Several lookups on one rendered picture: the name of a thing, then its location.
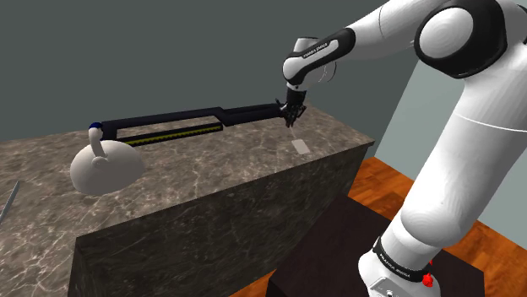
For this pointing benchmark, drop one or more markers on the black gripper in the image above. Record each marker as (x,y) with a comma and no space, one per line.
(295,100)

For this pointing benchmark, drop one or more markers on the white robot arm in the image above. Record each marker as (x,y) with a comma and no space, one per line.
(473,156)

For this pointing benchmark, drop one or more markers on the pale flat spatula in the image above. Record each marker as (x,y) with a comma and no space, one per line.
(301,147)

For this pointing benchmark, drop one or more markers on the dark robot stand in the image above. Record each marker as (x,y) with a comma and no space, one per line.
(333,251)

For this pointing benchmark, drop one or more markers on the thin grey rod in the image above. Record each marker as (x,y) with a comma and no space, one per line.
(10,203)

